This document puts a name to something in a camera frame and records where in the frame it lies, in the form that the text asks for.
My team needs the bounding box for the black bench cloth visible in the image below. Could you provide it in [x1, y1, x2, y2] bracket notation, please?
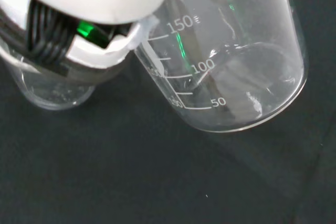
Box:
[0, 0, 336, 224]

